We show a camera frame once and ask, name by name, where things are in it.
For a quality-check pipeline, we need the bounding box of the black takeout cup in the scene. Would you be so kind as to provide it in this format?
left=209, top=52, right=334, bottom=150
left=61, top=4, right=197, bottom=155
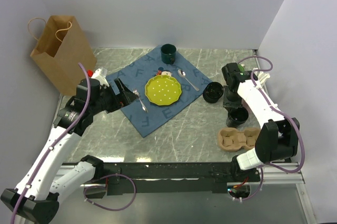
left=226, top=107, right=249, bottom=128

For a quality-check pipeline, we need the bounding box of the black base frame rail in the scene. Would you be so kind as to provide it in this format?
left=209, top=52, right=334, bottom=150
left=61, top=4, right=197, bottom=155
left=60, top=152, right=293, bottom=196

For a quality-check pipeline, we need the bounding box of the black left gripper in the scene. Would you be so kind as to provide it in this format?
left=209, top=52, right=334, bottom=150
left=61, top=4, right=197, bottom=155
left=90, top=78, right=138, bottom=115

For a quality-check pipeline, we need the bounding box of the silver fork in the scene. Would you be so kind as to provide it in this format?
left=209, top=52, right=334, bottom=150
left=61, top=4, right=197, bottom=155
left=133, top=89, right=148, bottom=113

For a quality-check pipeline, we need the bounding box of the floral mug green inside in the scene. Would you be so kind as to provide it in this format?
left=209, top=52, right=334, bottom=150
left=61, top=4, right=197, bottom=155
left=237, top=63, right=245, bottom=72

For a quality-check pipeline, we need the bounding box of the brown pulp cup carrier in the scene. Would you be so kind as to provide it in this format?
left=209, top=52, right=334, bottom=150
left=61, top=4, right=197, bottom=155
left=217, top=127, right=261, bottom=152

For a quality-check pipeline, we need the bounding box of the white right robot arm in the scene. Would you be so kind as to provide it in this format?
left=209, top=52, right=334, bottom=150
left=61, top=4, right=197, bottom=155
left=222, top=63, right=303, bottom=181

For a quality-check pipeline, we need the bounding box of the cartoon mouse coaster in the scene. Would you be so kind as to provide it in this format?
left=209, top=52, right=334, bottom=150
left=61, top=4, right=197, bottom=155
left=156, top=67, right=172, bottom=76

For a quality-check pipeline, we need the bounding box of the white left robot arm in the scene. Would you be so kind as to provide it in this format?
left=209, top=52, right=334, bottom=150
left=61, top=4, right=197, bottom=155
left=1, top=78, right=138, bottom=223

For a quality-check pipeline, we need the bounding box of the brown paper bag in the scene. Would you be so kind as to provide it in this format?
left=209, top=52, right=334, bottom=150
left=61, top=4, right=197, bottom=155
left=30, top=15, right=97, bottom=96

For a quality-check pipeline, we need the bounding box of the dark green mug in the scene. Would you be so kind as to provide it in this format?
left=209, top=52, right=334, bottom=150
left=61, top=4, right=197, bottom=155
left=160, top=44, right=177, bottom=65

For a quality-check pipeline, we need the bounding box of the blue letter placemat cloth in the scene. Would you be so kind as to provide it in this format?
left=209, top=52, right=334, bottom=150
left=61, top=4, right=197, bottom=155
left=106, top=46, right=211, bottom=137

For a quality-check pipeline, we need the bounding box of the green polka dot plate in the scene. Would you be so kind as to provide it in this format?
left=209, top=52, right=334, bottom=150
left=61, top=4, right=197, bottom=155
left=144, top=75, right=182, bottom=106

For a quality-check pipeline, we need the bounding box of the white wrapped straws bundle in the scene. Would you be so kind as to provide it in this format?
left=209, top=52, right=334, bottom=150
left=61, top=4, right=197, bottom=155
left=252, top=69, right=270, bottom=87

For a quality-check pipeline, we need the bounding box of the silver spoon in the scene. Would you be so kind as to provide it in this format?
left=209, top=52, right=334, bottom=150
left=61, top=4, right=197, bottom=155
left=177, top=69, right=200, bottom=91

